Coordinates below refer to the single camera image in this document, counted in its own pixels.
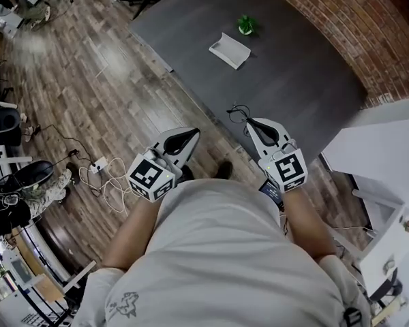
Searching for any black floor cable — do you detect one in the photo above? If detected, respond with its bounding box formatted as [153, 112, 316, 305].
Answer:
[37, 124, 102, 197]

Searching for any person's black left shoe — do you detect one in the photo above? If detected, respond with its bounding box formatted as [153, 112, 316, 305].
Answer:
[180, 164, 195, 183]

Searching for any white power strip with cables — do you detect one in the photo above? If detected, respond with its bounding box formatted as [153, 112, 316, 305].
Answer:
[78, 157, 130, 217]

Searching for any black round chair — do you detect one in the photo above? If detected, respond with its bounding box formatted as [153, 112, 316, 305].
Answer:
[6, 160, 55, 192]
[0, 107, 23, 146]

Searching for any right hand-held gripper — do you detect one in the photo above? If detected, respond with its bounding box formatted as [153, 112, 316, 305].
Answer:
[245, 116, 309, 193]

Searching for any white tray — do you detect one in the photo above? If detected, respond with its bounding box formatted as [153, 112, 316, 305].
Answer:
[208, 31, 252, 71]

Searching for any person's right forearm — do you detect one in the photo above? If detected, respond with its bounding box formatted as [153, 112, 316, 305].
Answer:
[281, 182, 338, 262]

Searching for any person's left forearm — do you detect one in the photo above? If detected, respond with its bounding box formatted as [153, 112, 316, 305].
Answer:
[102, 191, 168, 272]

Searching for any person's white shirt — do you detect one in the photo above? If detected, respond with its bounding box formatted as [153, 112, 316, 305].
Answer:
[73, 178, 372, 327]

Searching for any white side table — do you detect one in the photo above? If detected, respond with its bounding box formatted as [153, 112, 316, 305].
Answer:
[320, 116, 409, 299]

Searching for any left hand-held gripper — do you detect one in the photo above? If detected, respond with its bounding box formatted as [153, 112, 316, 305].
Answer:
[126, 127, 201, 203]

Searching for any black device with screen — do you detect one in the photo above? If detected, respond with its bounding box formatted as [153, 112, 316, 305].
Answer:
[258, 178, 284, 204]

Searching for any small green potted plant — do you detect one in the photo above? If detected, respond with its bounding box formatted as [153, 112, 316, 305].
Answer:
[237, 14, 260, 37]

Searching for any person's black right shoe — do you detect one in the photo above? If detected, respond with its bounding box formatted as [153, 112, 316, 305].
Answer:
[215, 161, 233, 181]

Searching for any black strap buckle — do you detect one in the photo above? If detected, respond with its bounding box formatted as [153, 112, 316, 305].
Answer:
[342, 307, 363, 327]

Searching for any person's black shoe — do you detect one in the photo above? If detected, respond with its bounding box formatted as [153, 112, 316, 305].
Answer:
[215, 161, 233, 181]
[180, 164, 195, 183]

